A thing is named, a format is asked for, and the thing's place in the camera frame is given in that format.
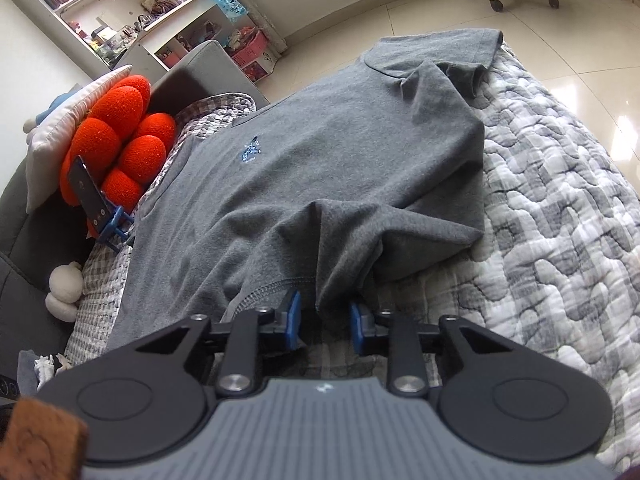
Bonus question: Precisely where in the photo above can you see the grey t-shirt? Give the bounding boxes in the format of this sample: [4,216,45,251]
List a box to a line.
[108,28,503,349]

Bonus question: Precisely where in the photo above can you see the grey white checkered quilt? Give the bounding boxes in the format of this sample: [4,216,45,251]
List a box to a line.
[65,46,639,469]

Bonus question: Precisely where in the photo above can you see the white plush toy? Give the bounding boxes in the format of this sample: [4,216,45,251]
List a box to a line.
[44,261,82,323]

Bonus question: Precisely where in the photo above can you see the brown furry sleeve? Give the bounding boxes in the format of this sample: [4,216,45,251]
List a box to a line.
[1,396,89,480]

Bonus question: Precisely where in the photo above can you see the grey sofa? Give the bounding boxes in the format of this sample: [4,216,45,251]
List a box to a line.
[1,41,269,394]

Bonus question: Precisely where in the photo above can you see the orange flower cushion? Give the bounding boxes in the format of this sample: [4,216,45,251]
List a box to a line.
[58,75,177,214]

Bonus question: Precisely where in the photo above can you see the white pillow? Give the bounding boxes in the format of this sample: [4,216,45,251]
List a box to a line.
[25,65,132,214]

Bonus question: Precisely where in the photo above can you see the pink storage box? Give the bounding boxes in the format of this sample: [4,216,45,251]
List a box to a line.
[230,29,269,68]

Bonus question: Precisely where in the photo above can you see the white desk shelf unit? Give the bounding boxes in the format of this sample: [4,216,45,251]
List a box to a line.
[112,0,281,84]

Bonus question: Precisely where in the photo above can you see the blue hanging bag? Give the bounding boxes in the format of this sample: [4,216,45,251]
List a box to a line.
[213,0,248,23]

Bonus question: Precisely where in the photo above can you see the white bookshelf with books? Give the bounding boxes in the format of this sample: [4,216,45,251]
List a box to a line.
[0,0,166,79]

